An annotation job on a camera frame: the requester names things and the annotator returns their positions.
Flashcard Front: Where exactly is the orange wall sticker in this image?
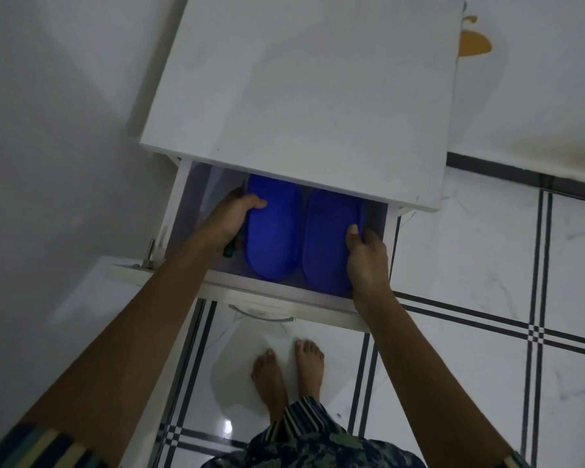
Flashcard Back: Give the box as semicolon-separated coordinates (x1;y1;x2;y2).
457;14;494;58

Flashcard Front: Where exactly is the person's left forearm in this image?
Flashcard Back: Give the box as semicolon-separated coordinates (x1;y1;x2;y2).
11;241;214;463

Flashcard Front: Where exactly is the person's left foot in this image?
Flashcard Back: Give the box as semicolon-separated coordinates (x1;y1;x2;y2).
251;349;289;425

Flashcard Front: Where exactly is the person's right foot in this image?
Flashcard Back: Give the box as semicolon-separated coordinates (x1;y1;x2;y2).
294;339;325;404

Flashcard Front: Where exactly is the person's right hand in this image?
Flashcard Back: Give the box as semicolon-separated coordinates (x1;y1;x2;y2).
345;224;399;313

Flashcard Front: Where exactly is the person's foot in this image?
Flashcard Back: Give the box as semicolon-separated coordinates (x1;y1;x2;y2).
294;339;325;404
251;349;289;425

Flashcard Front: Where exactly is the blue slipper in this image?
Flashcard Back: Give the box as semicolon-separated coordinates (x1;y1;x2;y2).
244;173;303;282
301;188;369;298

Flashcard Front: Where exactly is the person's right forearm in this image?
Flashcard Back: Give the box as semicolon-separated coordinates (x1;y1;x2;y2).
356;293;515;468

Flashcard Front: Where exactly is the white drawer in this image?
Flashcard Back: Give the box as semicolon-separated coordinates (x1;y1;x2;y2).
108;158;401;333

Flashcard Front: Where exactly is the striped right sleeve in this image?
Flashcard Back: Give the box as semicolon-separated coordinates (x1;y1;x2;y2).
501;450;533;468

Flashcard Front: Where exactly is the striped sleeve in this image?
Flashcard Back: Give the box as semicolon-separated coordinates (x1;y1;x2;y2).
501;450;533;468
0;423;109;468

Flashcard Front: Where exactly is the person's left hand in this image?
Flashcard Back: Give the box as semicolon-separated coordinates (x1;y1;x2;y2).
201;187;269;255

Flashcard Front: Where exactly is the striped left sleeve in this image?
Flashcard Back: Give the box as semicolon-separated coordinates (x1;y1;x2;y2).
0;423;109;468

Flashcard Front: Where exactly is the patterned dark garment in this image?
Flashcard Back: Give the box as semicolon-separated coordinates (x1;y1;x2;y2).
214;396;427;468

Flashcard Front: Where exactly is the silver drawer handle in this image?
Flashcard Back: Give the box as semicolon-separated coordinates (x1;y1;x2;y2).
227;304;298;322

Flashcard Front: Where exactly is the white cabinet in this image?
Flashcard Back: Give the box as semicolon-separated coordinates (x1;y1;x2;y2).
137;0;469;213

